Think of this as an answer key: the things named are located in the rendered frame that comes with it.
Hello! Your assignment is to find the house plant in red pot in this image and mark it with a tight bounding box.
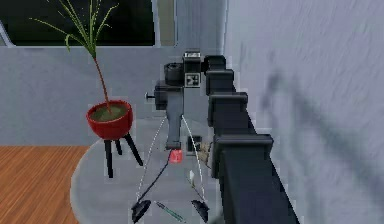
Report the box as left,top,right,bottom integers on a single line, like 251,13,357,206
29,0,144,179

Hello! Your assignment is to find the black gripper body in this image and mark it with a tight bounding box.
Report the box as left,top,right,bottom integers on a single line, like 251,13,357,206
145,62,185,151

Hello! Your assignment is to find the green pen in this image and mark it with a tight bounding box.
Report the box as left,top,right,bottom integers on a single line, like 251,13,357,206
154,200,187,224

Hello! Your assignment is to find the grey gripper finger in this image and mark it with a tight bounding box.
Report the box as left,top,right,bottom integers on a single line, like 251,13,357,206
130,116,168,224
180,114,211,224

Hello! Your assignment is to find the round grey table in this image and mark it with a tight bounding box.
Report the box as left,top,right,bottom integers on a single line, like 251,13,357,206
69,117,224,224

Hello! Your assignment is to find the small black box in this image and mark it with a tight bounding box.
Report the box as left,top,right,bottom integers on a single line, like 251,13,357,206
186,134,204,156

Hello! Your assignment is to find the white-tipped thin stick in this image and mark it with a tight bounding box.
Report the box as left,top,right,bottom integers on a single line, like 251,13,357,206
187,169,206,201

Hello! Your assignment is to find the small red cup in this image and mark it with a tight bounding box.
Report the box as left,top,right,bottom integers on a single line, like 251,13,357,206
168,149,184,164

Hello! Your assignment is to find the dark window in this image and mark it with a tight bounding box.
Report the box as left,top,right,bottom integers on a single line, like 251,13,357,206
0,0,177,48

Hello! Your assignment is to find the thin black cord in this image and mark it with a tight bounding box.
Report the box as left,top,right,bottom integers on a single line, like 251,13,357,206
137,160,171,202

